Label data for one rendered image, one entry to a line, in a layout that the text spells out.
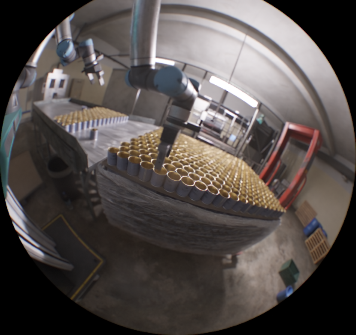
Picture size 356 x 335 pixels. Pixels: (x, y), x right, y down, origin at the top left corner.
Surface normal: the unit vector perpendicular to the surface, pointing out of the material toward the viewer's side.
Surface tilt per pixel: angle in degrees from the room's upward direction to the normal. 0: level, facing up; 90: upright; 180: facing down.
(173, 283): 0
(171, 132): 90
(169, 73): 91
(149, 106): 90
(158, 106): 90
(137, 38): 120
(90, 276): 0
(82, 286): 0
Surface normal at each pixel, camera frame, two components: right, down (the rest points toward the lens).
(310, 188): -0.92, -0.39
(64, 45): 0.64, 0.53
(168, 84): -0.37, 0.24
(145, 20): 0.36, 0.79
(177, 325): 0.37, -0.85
